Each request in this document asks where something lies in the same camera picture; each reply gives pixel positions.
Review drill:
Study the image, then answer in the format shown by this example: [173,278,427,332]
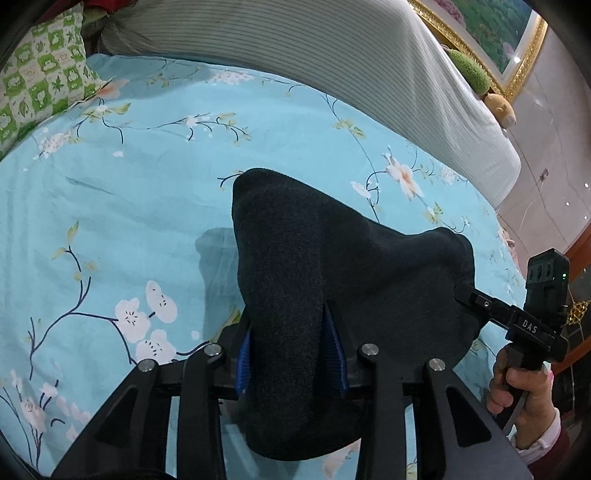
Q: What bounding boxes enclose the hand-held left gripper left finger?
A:
[51,318,253,480]

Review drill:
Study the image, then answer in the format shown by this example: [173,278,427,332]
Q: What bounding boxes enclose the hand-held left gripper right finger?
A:
[323,304,533,480]

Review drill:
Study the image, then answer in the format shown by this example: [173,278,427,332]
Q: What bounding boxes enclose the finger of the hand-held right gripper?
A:
[455,282,514,329]

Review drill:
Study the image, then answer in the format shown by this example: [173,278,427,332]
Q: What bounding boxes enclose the black pants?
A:
[231,168,476,462]

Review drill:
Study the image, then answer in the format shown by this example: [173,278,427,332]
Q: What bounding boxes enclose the person's right hand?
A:
[488,344,555,416]

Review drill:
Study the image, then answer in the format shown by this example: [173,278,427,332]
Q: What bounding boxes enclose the wooden furniture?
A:
[560,217,591,305]

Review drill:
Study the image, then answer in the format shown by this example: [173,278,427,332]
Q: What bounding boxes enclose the blue floral bedsheet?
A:
[0,53,522,480]

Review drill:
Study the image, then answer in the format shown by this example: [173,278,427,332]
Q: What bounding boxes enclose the tan plush toy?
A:
[482,92,519,127]

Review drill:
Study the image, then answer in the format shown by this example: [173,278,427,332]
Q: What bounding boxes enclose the green plush toy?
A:
[445,46,491,97]

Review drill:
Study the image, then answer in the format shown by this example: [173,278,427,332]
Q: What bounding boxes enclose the gold framed landscape painting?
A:
[409,0,548,100]

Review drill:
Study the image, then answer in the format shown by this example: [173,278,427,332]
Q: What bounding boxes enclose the green checked pillow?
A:
[0,11,109,160]

